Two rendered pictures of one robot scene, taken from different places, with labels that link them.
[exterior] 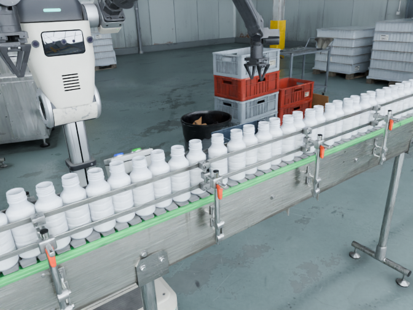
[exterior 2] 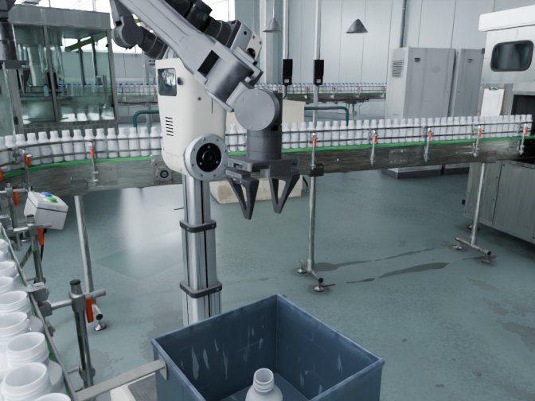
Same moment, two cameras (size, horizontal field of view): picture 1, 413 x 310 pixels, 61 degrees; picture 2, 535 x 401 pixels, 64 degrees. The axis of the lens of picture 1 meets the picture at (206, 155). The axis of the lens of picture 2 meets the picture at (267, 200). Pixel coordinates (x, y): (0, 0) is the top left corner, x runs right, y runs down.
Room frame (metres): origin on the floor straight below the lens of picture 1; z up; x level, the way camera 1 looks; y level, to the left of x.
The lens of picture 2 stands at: (1.59, -0.93, 1.43)
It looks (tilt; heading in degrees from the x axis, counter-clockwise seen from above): 16 degrees down; 88
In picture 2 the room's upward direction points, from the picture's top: straight up
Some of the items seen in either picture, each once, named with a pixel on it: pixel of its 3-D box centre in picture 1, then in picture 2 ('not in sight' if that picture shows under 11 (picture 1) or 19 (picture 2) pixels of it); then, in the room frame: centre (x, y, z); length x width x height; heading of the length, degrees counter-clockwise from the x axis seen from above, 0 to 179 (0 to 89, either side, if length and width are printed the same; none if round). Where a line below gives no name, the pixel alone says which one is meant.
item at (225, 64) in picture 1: (246, 61); not in sight; (3.66, -0.45, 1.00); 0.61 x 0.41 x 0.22; 132
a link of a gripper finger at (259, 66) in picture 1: (259, 69); (254, 190); (1.59, -0.25, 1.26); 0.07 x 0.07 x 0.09; 35
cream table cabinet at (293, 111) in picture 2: not in sight; (254, 149); (1.60, 4.43, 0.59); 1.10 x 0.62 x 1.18; 17
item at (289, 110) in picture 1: (283, 109); not in sight; (4.15, -0.97, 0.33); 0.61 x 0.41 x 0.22; 128
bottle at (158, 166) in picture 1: (160, 178); not in sight; (0.89, 0.14, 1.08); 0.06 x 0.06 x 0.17
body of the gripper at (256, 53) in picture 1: (256, 53); (263, 146); (1.61, -0.24, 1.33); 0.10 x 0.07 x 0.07; 35
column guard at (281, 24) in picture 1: (277, 39); not in sight; (11.10, -2.29, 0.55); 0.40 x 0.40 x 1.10; 35
